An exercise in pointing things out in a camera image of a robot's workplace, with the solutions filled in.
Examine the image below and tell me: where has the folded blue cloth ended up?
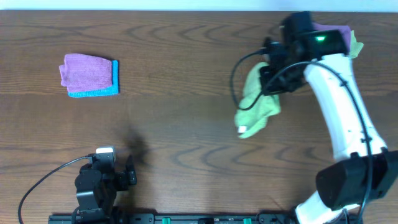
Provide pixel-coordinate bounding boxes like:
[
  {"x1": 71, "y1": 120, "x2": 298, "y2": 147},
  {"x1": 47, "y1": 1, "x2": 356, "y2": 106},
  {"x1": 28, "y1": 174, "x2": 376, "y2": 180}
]
[{"x1": 68, "y1": 60, "x2": 119, "y2": 98}]

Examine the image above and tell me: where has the folded pink cloth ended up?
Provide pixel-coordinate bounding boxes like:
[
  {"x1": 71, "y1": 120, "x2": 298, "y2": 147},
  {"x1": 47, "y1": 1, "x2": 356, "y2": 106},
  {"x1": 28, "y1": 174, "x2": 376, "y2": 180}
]
[{"x1": 59, "y1": 54, "x2": 113, "y2": 93}]

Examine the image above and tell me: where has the crumpled green cloth under purple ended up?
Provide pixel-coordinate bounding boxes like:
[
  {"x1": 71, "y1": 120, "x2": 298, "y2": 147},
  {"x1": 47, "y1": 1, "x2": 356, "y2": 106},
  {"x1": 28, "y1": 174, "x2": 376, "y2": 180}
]
[{"x1": 349, "y1": 30, "x2": 364, "y2": 59}]

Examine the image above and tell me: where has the light green cloth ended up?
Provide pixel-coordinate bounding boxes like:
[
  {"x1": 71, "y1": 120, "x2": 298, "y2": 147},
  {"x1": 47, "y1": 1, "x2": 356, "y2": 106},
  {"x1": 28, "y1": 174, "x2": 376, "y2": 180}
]
[{"x1": 234, "y1": 62, "x2": 281, "y2": 139}]

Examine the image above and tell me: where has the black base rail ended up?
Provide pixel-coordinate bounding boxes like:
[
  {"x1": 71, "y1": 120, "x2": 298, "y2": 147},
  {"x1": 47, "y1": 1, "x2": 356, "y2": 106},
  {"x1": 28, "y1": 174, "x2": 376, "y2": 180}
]
[{"x1": 48, "y1": 213, "x2": 297, "y2": 224}]

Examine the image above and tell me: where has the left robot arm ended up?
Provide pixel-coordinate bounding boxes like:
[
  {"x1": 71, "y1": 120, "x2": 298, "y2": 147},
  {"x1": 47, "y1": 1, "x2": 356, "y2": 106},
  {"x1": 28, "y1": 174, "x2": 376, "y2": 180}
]
[{"x1": 71, "y1": 152, "x2": 137, "y2": 224}]

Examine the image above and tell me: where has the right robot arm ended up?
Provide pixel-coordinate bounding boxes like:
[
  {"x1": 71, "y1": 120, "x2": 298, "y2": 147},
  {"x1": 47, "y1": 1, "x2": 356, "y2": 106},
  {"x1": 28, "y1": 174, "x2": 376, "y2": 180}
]
[{"x1": 260, "y1": 12, "x2": 397, "y2": 223}]

